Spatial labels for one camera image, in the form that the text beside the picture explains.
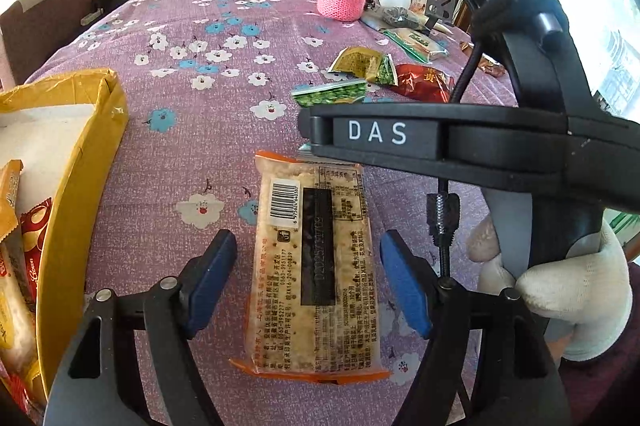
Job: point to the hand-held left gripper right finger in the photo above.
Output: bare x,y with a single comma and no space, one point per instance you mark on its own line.
402,286

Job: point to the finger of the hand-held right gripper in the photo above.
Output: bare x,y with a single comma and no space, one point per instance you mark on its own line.
380,133

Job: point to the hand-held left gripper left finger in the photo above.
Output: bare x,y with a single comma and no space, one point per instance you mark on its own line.
212,281

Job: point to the orange-edged cracker packet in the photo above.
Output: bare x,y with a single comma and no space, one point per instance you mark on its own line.
320,256

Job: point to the yellow cardboard box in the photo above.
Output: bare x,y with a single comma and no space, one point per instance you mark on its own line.
90,166

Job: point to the clear yellow-edged biscuit packet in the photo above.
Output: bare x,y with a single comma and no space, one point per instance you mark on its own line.
12,311

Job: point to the person's right hand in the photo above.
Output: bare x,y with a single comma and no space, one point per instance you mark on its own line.
580,301

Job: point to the green white-edged snack packet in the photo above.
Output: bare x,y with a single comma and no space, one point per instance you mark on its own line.
330,95

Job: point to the dark red gold-print packet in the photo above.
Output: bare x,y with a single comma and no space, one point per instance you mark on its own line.
420,82

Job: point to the gold small snack packet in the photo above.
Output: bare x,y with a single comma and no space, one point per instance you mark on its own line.
356,61

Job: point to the brown snack packet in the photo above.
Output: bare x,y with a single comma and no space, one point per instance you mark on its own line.
487,66

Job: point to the round green-edged snack packet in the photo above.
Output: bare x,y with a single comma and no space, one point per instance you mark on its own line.
415,42

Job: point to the grey patterned pouch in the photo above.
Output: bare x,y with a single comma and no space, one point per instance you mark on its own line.
400,17

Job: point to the purple floral tablecloth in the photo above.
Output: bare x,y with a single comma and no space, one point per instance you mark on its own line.
200,146

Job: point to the black phone stand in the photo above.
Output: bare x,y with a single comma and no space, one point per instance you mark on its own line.
442,3

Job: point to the brown armchair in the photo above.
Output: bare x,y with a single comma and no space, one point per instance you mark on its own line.
55,11

